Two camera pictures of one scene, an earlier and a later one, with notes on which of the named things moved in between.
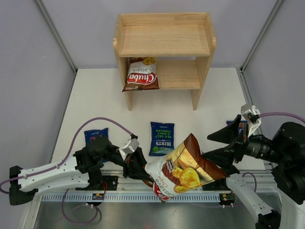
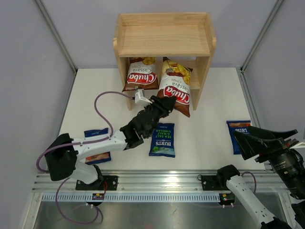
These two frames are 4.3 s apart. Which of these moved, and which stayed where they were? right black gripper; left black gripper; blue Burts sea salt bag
Moved: right black gripper; left black gripper
Stayed: blue Burts sea salt bag
